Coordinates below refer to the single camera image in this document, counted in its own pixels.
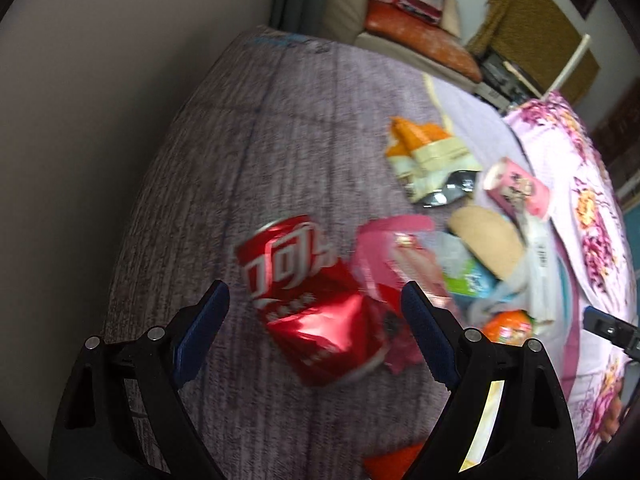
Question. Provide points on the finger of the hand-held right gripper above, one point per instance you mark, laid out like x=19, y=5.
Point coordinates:
x=607, y=327

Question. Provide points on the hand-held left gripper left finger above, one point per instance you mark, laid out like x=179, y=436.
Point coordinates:
x=200, y=332

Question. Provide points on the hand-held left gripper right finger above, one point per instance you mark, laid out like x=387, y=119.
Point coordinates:
x=430, y=335

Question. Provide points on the white yellow patterned cloth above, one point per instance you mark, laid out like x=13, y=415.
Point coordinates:
x=487, y=415

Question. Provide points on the crushed red soda can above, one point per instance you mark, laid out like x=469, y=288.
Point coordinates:
x=305, y=310

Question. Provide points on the red-orange foil wrapper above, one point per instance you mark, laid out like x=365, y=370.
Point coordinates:
x=395, y=462

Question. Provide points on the green and blue packet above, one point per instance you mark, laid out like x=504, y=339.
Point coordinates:
x=470, y=277

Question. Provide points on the orange snack packet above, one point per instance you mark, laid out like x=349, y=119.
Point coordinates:
x=505, y=327

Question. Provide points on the pink plastic wrapper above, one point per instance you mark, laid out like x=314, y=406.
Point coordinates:
x=395, y=260

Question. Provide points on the white plastic bag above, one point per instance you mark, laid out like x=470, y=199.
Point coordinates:
x=542, y=260

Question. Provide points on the pink floral blanket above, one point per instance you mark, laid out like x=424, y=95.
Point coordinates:
x=590, y=220

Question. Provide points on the pink paper cup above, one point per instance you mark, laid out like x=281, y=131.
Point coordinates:
x=520, y=190

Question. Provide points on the orange and cream snack wrapper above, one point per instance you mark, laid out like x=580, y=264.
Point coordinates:
x=430, y=155

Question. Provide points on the cream paper strip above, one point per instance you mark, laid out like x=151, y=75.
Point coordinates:
x=437, y=102

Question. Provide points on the orange seat cushion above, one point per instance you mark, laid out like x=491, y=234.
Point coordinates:
x=425, y=40

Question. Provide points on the yellow-brown patterned cloth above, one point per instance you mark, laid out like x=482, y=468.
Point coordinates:
x=535, y=25

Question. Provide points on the cream leather sofa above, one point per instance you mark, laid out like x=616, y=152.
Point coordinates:
x=345, y=5

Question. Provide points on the white wooden frame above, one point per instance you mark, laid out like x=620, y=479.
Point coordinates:
x=570, y=62

